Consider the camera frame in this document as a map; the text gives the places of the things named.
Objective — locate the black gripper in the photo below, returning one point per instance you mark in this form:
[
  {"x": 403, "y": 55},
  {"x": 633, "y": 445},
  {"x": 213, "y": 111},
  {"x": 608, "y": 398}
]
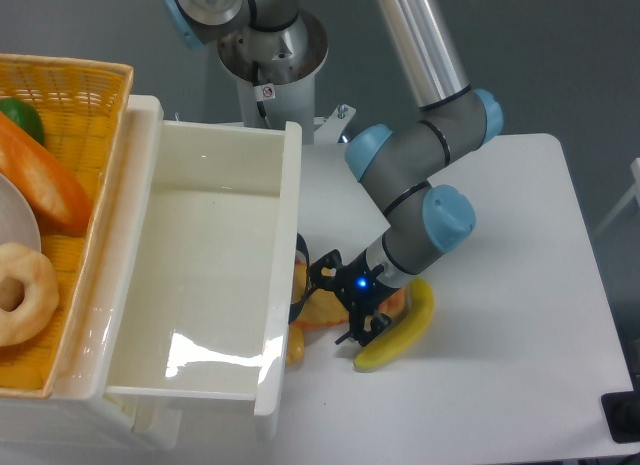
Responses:
[{"x": 358, "y": 288}]

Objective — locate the toasted bread slice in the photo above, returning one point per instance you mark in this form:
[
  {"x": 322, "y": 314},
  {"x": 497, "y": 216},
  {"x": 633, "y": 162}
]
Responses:
[{"x": 321, "y": 310}]

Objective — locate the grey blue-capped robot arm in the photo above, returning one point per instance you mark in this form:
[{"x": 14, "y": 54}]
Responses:
[{"x": 274, "y": 49}]

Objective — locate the round swirl bread roll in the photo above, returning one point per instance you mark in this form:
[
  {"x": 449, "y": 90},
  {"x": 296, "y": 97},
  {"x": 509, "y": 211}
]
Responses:
[{"x": 393, "y": 306}]

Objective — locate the yellow banana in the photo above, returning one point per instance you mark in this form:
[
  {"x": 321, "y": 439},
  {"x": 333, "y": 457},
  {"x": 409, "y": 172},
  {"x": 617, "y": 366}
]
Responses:
[{"x": 404, "y": 331}]

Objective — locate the white open plastic drawer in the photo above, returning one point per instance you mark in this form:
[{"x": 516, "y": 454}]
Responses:
[{"x": 206, "y": 315}]

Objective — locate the black device at table edge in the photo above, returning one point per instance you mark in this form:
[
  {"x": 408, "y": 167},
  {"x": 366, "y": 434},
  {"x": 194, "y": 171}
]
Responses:
[{"x": 622, "y": 415}]

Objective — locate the orange baguette loaf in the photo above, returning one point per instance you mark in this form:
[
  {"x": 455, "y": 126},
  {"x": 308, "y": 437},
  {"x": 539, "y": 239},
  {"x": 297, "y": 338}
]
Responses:
[{"x": 58, "y": 200}]

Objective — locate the white furniture leg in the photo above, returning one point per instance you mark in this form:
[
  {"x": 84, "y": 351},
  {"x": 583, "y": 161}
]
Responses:
[{"x": 630, "y": 198}]

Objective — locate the yellow woven basket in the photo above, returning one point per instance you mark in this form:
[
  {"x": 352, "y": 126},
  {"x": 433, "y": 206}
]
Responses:
[{"x": 81, "y": 104}]

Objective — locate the white plate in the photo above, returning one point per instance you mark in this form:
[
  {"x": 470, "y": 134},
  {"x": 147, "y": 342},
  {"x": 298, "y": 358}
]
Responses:
[{"x": 18, "y": 222}]

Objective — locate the green round fruit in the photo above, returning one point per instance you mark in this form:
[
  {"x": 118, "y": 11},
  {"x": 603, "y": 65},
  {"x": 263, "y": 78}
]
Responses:
[{"x": 25, "y": 116}]

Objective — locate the black drawer handle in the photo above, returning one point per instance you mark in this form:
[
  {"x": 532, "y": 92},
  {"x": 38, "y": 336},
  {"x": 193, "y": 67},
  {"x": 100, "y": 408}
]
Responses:
[{"x": 296, "y": 306}]

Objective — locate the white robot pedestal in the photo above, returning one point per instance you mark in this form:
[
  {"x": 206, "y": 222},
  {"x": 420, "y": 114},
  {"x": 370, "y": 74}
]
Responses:
[{"x": 271, "y": 106}]

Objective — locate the pale ring donut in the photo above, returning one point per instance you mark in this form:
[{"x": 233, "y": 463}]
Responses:
[{"x": 29, "y": 293}]

